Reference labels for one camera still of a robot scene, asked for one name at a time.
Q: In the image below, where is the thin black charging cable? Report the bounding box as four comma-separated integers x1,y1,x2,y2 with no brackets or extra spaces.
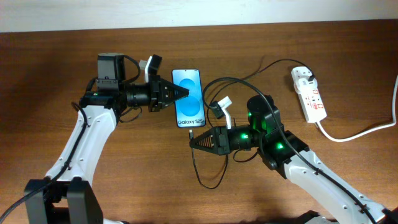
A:
188,58,316,190

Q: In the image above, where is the blue screen Galaxy smartphone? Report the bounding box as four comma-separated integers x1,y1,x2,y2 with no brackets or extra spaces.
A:
172,69,206,128

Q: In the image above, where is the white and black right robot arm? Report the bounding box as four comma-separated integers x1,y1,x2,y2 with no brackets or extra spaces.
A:
189,96,397,223

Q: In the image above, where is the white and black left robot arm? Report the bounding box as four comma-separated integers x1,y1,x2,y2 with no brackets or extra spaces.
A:
24,53,189,223

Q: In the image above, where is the white charger plug adapter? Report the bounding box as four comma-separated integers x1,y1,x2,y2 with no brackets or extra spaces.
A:
294,78,318,95

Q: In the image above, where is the white power strip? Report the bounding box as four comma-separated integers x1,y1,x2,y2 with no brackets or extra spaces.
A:
291,66,327,123

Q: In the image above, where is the thick white power cord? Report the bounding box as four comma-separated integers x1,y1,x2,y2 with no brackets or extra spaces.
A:
315,74,398,143

